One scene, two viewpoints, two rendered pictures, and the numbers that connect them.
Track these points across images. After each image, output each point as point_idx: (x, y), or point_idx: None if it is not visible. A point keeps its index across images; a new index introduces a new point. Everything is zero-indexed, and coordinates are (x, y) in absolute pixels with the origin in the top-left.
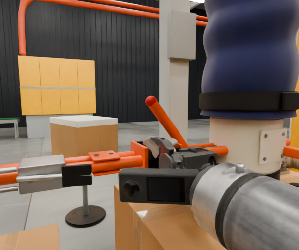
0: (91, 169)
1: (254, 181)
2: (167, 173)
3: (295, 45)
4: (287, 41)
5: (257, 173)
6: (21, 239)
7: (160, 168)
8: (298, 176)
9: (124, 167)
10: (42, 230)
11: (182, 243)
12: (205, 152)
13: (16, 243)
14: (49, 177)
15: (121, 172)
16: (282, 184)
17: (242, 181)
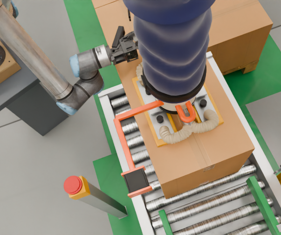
0: (128, 17)
1: (91, 51)
2: (114, 38)
3: (149, 71)
4: (145, 63)
5: (95, 53)
6: (248, 9)
7: (119, 36)
8: (204, 155)
9: (122, 26)
10: (261, 17)
11: (133, 63)
12: (125, 49)
13: (243, 8)
14: None
15: (118, 26)
16: (87, 55)
17: (92, 49)
